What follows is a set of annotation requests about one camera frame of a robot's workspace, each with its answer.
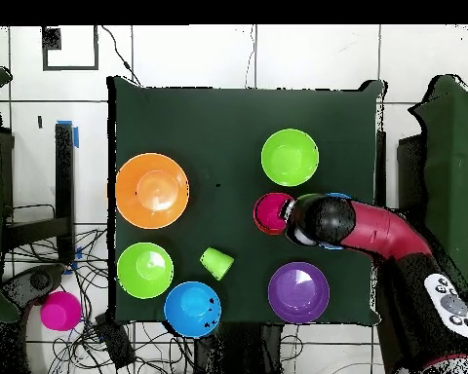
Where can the small pink plastic bowl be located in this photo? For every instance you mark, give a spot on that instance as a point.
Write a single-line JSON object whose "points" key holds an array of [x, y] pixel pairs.
{"points": [[269, 212]]}

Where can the small red-orange plastic bowl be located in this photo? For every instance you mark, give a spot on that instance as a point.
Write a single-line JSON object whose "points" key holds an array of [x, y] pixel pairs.
{"points": [[267, 232]]}

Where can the purple plastic bowl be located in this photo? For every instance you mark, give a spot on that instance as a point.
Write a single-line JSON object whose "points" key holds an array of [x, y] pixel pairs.
{"points": [[298, 292]]}

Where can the green plastic cup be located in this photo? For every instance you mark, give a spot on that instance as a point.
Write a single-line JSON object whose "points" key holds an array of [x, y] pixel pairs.
{"points": [[217, 263]]}

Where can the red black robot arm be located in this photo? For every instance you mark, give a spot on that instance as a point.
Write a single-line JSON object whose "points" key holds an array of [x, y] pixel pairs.
{"points": [[382, 230]]}

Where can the green plastic bowl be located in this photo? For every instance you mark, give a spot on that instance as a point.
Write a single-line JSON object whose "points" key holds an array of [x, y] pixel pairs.
{"points": [[144, 270], [289, 157]]}

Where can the blue plastic bowl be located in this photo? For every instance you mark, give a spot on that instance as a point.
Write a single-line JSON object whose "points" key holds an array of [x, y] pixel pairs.
{"points": [[331, 246], [191, 309]]}

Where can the dark green tablecloth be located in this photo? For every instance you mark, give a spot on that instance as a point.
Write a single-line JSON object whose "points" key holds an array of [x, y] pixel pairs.
{"points": [[218, 117]]}

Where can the large orange plastic bowl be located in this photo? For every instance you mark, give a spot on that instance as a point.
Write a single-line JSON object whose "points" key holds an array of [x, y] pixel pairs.
{"points": [[152, 191]]}

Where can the black power adapter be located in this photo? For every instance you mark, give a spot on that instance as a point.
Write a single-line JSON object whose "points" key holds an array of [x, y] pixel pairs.
{"points": [[115, 343]]}

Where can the black metal stand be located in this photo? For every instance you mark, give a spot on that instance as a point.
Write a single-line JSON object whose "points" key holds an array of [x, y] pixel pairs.
{"points": [[64, 175]]}

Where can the pink plastic cup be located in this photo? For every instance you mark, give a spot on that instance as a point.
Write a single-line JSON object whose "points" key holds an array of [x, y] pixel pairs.
{"points": [[60, 311]]}

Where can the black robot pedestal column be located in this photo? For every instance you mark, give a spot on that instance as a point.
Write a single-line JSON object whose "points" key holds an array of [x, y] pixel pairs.
{"points": [[238, 350]]}

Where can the grey pedestal leg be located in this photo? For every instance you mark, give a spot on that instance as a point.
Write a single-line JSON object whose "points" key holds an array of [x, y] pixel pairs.
{"points": [[39, 280]]}

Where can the grey square floor frame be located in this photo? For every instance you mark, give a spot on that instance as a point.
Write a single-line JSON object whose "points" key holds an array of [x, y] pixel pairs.
{"points": [[70, 68]]}

